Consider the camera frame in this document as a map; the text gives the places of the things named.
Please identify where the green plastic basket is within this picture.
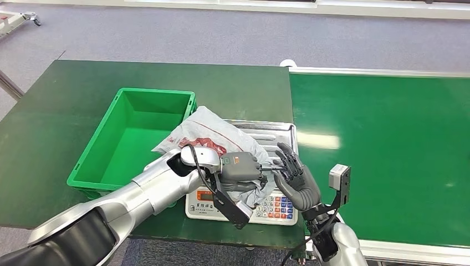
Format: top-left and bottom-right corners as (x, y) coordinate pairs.
(66, 87), (198, 201)

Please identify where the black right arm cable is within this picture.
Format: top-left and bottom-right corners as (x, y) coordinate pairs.
(280, 209), (340, 266)

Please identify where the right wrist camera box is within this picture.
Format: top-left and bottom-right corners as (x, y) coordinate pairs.
(328, 164), (352, 210)

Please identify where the white electronic scale body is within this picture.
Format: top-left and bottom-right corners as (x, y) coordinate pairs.
(185, 183), (299, 227)

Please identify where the green belt conveyor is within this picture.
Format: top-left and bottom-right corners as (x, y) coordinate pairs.
(279, 58), (470, 266)

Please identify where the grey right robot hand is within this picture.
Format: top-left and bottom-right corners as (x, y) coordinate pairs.
(273, 142), (322, 213)

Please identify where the white wheeled cart frame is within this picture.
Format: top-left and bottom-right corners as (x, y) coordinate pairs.
(0, 11), (42, 38)

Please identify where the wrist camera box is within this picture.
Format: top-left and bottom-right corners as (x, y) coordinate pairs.
(328, 164), (352, 210)
(212, 176), (254, 230)

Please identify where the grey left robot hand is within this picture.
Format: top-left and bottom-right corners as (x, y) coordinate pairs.
(219, 151), (285, 193)

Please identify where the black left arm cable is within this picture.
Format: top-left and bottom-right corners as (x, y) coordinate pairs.
(189, 144), (221, 195)

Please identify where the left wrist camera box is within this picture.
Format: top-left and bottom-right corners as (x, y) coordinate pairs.
(212, 176), (254, 230)

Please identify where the grey metal bar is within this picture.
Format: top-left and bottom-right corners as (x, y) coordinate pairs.
(0, 69), (24, 101)

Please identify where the white mailer package red print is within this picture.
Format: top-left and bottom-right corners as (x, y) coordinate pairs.
(151, 106), (277, 207)

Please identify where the dark green table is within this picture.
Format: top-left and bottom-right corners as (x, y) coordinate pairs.
(0, 59), (306, 250)

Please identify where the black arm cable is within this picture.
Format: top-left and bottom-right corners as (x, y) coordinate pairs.
(280, 209), (340, 266)
(189, 144), (221, 195)

